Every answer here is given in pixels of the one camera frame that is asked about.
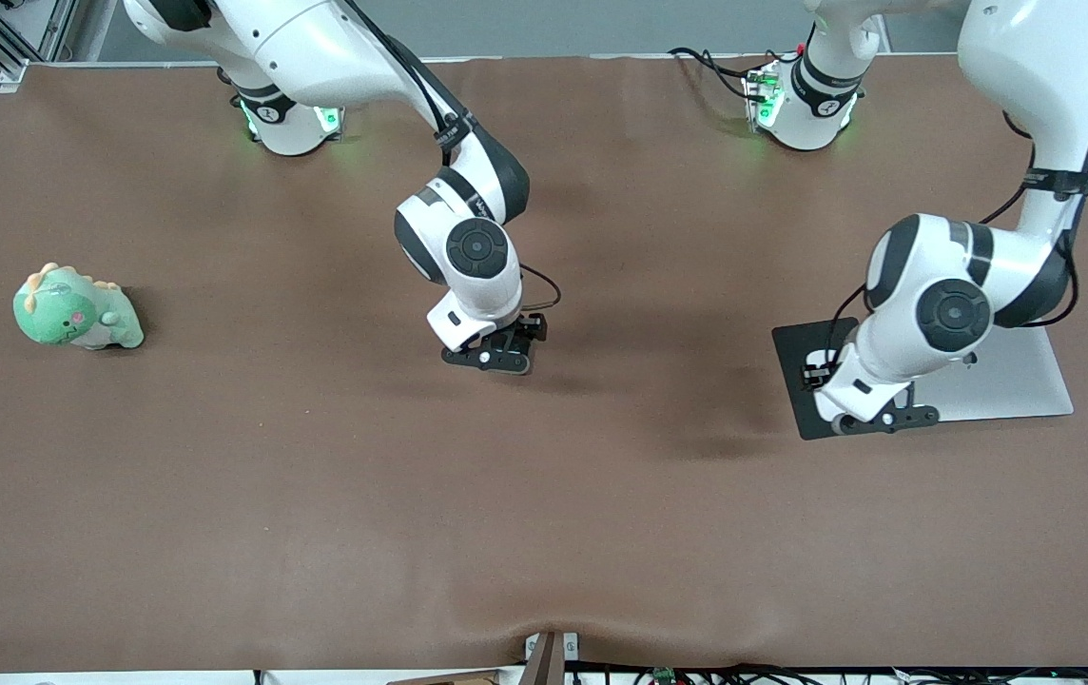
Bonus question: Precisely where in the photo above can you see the black mouse pad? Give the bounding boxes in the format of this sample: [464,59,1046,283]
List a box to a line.
[772,317,893,441]

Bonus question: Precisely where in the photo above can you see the silver laptop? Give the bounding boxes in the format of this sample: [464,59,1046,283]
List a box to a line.
[913,323,1075,423]

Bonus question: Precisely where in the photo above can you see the brown table cover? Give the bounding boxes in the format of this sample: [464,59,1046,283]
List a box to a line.
[0,52,1088,673]

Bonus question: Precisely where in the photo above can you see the green dinosaur plush toy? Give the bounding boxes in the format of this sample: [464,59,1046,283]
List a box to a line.
[13,263,145,350]

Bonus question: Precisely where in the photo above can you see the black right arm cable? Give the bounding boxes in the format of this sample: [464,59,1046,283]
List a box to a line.
[344,0,563,311]

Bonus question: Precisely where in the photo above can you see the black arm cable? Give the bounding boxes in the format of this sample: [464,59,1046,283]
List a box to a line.
[825,112,1079,374]
[344,0,563,311]

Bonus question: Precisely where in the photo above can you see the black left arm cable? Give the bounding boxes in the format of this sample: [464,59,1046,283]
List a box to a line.
[825,112,1079,374]

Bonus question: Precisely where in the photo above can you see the black left base cables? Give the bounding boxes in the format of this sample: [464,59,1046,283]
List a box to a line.
[668,46,778,101]

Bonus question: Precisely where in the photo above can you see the brown camera mount bracket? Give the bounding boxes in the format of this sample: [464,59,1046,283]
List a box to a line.
[523,631,580,685]

